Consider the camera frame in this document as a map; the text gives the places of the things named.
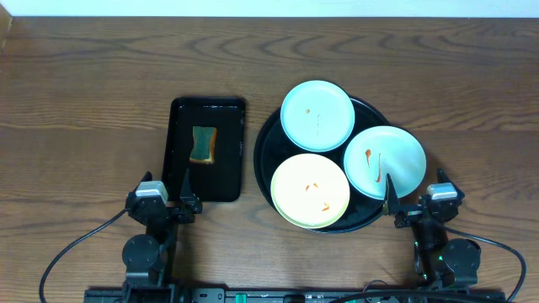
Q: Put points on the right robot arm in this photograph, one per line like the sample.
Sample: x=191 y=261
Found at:
x=444 y=263

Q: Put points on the black rectangular tray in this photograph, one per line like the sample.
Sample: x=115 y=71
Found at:
x=217 y=182

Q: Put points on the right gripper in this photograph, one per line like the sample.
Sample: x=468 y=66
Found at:
x=408 y=215

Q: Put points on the light blue plate top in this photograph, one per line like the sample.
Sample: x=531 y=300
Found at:
x=317 y=116

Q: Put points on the orange green scrub sponge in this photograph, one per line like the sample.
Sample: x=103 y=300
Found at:
x=204 y=144

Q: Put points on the light blue plate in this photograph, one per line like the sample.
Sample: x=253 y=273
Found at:
x=317 y=116
x=385 y=151

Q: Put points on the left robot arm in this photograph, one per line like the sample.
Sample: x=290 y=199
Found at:
x=149 y=257

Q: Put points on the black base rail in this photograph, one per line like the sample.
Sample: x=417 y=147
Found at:
x=217 y=295

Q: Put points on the yellow plate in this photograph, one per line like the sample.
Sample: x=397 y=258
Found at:
x=310 y=191

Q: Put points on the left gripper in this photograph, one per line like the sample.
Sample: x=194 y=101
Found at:
x=193 y=205

